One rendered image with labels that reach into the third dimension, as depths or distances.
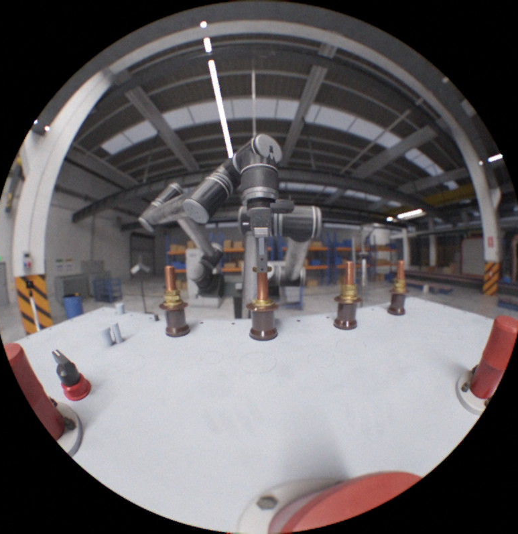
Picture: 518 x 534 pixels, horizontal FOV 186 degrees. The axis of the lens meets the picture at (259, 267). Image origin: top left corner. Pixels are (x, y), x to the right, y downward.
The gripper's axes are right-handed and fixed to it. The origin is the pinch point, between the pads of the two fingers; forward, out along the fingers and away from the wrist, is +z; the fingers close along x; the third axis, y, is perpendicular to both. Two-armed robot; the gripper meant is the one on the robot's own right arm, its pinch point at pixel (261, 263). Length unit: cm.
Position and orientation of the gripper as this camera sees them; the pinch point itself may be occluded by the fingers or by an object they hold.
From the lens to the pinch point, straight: 42.7
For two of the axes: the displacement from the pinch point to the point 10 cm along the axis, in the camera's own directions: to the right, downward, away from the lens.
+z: 0.2, 10.0, 0.5
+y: -10.0, 0.2, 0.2
